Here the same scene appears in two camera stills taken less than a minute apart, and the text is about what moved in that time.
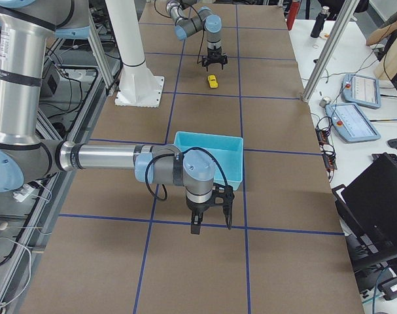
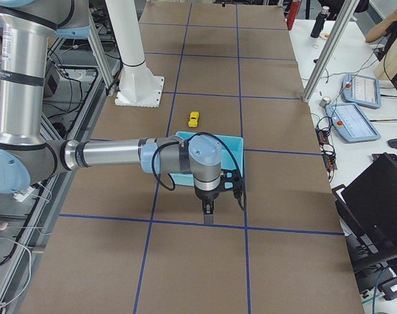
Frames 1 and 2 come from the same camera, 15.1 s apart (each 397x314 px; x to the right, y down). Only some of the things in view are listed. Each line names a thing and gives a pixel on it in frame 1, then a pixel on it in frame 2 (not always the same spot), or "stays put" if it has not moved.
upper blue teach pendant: (360, 90) stays put
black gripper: (224, 195) to (231, 180)
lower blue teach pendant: (350, 123) stays put
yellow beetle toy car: (212, 81) to (193, 122)
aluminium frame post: (345, 16) stays put
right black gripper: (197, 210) to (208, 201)
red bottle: (292, 14) stays put
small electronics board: (327, 148) stays put
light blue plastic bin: (227, 150) stays put
